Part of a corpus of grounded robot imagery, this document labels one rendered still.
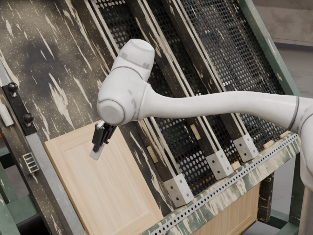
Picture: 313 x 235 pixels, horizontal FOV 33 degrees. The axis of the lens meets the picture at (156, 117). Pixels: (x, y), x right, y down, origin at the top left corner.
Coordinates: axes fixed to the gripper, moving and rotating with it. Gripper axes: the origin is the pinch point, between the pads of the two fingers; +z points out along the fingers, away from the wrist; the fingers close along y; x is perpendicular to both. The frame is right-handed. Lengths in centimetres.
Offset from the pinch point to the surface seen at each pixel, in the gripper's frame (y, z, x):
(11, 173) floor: -160, 227, -131
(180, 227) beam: -45, 46, 30
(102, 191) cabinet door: -22.4, 36.0, -0.3
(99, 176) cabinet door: -25.6, 33.2, -5.1
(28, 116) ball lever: -0.3, 7.6, -28.4
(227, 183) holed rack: -85, 43, 33
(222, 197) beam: -78, 45, 36
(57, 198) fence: -1.6, 31.8, -7.2
